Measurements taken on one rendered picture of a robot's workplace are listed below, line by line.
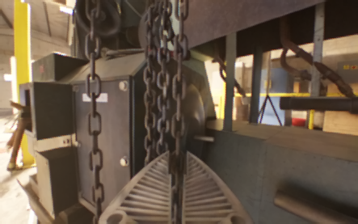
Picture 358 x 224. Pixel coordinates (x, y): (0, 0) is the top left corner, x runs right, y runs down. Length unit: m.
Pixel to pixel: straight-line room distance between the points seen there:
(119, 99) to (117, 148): 0.10
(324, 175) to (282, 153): 0.11
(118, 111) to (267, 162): 0.49
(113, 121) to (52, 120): 0.17
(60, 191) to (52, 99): 0.23
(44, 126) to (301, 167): 0.68
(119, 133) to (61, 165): 0.21
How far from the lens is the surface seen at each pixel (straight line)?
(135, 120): 0.25
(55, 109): 0.42
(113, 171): 0.32
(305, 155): 0.54
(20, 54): 2.10
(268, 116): 3.22
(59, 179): 0.46
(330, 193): 0.57
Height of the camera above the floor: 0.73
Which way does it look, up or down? 5 degrees down
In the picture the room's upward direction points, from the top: 1 degrees clockwise
